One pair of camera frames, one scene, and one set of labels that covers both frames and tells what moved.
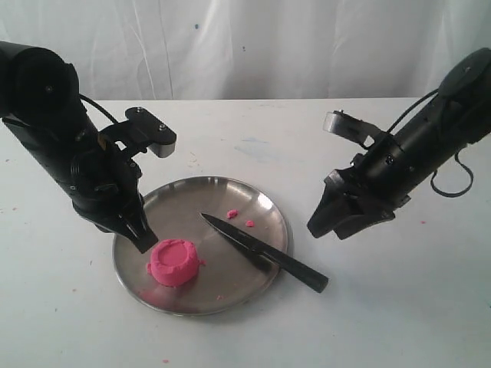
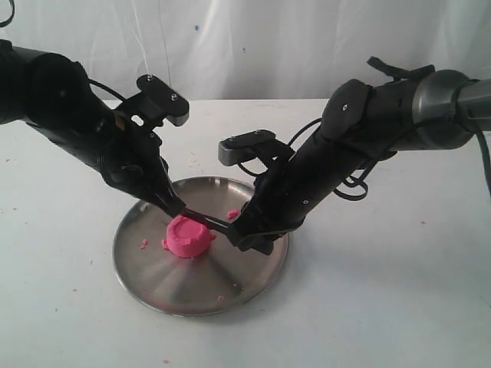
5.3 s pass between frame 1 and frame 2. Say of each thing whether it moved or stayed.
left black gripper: moved
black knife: moved
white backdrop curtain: stayed
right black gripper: moved
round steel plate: stayed
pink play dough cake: moved
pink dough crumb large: stayed
